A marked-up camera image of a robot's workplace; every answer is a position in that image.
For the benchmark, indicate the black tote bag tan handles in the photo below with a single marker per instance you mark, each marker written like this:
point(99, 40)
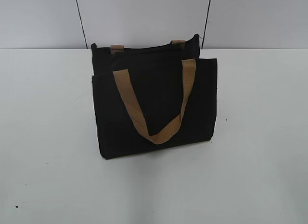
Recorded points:
point(153, 98)

